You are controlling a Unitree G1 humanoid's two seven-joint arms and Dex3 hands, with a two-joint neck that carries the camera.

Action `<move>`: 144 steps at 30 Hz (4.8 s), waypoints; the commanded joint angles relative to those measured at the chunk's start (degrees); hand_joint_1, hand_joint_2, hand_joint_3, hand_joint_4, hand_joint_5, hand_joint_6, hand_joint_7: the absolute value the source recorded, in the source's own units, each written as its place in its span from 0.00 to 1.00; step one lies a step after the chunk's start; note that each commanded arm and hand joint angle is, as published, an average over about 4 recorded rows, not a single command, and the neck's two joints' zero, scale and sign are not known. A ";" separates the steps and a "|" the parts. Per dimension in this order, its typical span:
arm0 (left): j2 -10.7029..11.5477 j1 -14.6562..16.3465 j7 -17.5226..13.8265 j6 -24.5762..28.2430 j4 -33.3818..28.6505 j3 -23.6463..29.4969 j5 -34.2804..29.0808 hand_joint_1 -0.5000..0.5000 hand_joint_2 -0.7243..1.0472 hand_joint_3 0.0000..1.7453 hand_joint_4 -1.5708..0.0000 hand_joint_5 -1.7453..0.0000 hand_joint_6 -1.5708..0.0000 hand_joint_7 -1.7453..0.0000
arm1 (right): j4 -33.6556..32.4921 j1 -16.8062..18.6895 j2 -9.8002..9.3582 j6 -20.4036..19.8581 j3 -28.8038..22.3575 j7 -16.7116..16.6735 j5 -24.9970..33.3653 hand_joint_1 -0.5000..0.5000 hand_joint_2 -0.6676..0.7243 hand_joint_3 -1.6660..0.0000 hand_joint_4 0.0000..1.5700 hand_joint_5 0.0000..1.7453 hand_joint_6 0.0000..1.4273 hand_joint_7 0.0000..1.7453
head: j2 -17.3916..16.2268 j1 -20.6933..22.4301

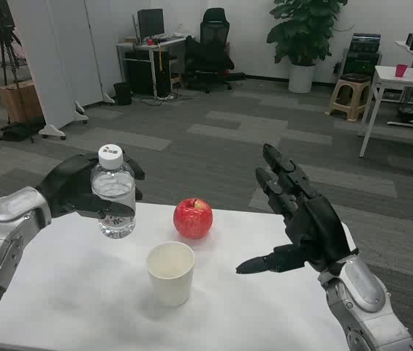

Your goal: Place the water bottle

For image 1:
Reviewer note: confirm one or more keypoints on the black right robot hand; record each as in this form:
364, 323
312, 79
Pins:
315, 226

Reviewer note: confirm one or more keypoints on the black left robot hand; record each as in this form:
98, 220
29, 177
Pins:
63, 183

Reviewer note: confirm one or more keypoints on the clear plastic water bottle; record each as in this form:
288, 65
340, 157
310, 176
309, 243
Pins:
113, 184

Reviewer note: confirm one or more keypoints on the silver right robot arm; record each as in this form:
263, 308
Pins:
363, 289

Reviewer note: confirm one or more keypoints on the black bag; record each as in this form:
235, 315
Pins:
19, 129

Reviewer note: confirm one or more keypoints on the brown cardboard box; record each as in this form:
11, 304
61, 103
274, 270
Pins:
21, 102

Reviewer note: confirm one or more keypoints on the black trash bin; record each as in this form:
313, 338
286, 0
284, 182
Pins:
122, 93

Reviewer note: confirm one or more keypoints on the red apple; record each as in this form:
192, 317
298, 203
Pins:
192, 219

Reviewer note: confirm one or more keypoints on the white wheeled partition panel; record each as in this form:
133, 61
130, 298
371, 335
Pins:
52, 55
100, 44

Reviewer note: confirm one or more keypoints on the white power strip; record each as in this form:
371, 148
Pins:
166, 97

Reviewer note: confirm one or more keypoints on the black computer tower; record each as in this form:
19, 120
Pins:
140, 73

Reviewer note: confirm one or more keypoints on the beige plastic stool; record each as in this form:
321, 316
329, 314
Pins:
352, 91

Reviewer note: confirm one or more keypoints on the white paper cup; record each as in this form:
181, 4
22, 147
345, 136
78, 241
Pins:
171, 281

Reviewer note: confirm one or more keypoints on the white round plant pot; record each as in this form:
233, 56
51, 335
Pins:
302, 78

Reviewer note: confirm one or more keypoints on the small brown box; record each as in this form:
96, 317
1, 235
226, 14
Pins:
130, 39

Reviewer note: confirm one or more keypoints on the white office desk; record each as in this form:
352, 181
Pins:
151, 45

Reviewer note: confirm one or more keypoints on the white metal-legged table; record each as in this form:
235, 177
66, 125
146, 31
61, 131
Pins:
403, 81

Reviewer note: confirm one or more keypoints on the pink plastic cup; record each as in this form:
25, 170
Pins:
401, 71

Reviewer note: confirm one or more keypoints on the black equipment rack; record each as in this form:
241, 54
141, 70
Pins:
362, 55

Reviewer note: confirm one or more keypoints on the black computer monitor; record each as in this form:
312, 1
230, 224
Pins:
150, 22

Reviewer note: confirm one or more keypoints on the green leafy potted plant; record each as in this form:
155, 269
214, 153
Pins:
301, 33

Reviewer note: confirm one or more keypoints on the black mesh office chair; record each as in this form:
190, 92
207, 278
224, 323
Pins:
213, 51

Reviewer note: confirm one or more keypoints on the black camera tripod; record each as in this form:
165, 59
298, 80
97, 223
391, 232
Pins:
5, 40

